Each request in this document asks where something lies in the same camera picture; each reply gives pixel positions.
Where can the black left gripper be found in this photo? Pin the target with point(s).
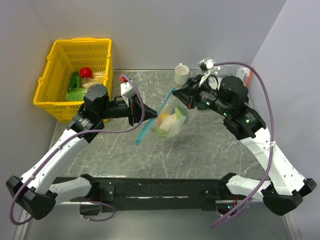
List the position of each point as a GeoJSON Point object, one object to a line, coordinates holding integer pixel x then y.
{"type": "Point", "coordinates": [135, 110]}

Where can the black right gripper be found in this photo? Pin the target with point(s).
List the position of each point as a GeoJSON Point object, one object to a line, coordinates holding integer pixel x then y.
{"type": "Point", "coordinates": [190, 94]}

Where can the yellow orange toy mango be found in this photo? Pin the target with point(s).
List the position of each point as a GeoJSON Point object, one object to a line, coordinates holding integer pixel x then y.
{"type": "Point", "coordinates": [161, 117]}

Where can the white toy cauliflower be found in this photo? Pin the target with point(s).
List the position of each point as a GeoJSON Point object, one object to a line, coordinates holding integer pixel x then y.
{"type": "Point", "coordinates": [172, 124]}

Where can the clear bag with blue zipper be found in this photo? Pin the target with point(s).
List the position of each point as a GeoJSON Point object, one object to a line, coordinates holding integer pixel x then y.
{"type": "Point", "coordinates": [170, 100]}

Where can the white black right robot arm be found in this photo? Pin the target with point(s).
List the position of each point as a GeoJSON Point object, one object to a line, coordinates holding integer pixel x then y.
{"type": "Point", "coordinates": [284, 188]}

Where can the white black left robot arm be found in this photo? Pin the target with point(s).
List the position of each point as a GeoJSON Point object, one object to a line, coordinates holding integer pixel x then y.
{"type": "Point", "coordinates": [35, 191]}

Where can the clear bag with red zipper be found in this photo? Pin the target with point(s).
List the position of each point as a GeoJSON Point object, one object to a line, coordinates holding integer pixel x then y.
{"type": "Point", "coordinates": [240, 71]}

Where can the white ceramic mug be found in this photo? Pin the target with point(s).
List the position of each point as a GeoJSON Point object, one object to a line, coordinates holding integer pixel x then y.
{"type": "Point", "coordinates": [181, 74]}

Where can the pale yellow toy vegetable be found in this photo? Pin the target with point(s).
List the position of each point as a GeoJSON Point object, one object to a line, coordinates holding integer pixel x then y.
{"type": "Point", "coordinates": [97, 78]}

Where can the red toy tomato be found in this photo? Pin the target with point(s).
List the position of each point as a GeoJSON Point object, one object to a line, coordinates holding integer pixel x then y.
{"type": "Point", "coordinates": [86, 72]}

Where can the green toy lettuce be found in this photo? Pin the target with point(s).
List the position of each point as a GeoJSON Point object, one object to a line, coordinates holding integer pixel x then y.
{"type": "Point", "coordinates": [76, 94]}

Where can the green toy chili pepper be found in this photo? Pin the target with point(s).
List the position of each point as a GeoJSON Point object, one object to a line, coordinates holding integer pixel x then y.
{"type": "Point", "coordinates": [78, 81]}

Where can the green toy cucumber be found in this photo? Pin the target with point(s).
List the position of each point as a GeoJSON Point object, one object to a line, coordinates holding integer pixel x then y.
{"type": "Point", "coordinates": [72, 83]}

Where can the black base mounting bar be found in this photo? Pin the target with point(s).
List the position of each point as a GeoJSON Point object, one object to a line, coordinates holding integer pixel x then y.
{"type": "Point", "coordinates": [138, 194]}

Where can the yellow plastic basket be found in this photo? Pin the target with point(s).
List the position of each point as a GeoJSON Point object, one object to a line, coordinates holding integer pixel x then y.
{"type": "Point", "coordinates": [67, 56]}

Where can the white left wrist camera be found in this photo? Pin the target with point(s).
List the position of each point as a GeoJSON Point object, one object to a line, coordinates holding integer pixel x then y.
{"type": "Point", "coordinates": [126, 89]}

